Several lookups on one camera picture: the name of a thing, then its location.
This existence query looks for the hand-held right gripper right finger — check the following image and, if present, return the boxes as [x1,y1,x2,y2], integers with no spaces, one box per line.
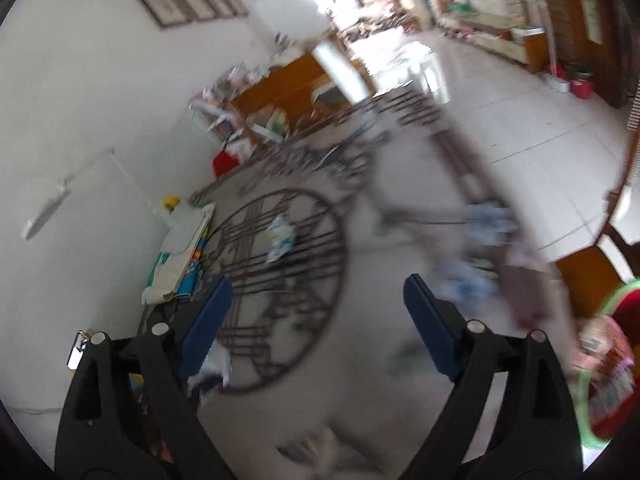
[400,273,586,480]

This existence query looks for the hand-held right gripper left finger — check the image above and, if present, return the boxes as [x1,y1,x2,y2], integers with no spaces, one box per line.
[52,276,236,480]

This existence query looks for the pink noodle snack packet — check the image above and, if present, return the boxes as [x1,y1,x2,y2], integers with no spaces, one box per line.
[575,317,633,426]

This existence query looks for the colourful picture book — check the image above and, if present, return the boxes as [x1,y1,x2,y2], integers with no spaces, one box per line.
[182,205,217,296]

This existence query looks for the blue and white packet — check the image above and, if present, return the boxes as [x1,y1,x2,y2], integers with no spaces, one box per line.
[142,220,201,303]

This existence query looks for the blue and white wrapper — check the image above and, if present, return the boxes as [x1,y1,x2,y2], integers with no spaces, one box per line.
[265,214,297,263]

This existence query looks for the white bottle yellow cap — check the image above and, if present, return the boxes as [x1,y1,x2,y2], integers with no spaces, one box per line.
[159,196,193,226]

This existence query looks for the smartphone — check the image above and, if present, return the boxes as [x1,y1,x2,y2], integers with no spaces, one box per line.
[67,331,88,368]

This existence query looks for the carved wooden chair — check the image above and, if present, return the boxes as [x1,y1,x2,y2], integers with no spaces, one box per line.
[555,105,640,281]

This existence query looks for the red container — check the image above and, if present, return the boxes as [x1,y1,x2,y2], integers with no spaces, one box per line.
[212,147,242,178]

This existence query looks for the white desk lamp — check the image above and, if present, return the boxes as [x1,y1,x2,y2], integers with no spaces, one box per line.
[21,147,201,241]

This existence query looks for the white metal book rack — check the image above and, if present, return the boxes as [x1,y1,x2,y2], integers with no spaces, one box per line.
[190,62,291,146]

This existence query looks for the wooden dining chair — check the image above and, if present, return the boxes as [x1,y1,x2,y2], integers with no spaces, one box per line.
[230,42,378,146]

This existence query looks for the white plastic stool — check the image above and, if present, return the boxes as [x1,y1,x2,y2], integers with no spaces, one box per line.
[385,44,445,101]

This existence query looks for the mop with metal pole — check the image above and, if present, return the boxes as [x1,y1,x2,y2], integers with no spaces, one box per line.
[537,2,571,95]

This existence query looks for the red bucket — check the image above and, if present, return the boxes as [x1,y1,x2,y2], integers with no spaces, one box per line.
[570,62,596,100]

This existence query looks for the low television cabinet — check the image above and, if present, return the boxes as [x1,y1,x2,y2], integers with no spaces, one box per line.
[450,0,546,73]

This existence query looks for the hanging scroll painting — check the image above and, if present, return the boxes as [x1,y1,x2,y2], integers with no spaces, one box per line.
[575,0,603,45]

